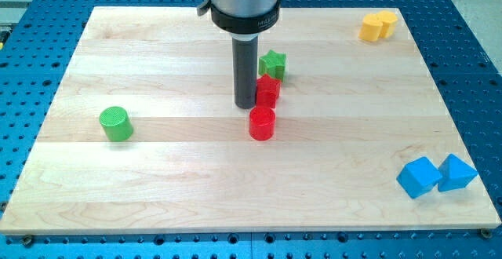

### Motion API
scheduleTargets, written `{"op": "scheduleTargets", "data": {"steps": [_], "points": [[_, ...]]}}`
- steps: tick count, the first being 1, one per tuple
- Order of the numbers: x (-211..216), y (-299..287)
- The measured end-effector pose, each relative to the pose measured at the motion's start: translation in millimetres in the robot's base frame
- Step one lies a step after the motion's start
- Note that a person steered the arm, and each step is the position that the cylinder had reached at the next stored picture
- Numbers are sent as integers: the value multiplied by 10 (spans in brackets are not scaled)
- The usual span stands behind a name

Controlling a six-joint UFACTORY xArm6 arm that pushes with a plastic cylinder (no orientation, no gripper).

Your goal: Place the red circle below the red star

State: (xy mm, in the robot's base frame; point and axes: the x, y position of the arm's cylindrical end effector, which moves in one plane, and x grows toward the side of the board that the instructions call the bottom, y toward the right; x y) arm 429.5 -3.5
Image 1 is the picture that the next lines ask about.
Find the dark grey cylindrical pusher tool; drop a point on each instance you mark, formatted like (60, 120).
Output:
(245, 72)

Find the red cylinder block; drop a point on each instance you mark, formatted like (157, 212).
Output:
(262, 123)

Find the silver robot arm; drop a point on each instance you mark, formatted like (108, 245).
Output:
(244, 20)

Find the green star block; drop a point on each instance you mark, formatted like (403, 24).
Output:
(273, 64)

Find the red star block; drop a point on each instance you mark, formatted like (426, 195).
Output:
(267, 91)

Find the yellow heart block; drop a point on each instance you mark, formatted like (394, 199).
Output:
(371, 28)

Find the light wooden board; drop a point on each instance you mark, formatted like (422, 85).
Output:
(350, 115)

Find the green cylinder block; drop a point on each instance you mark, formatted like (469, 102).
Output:
(116, 124)

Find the yellow hexagon block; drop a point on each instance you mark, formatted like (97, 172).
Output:
(389, 21)

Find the blue cube block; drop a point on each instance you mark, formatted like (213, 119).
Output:
(418, 177)

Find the blue triangle block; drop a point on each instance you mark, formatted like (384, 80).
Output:
(456, 174)

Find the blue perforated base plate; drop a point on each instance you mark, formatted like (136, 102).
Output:
(459, 41)

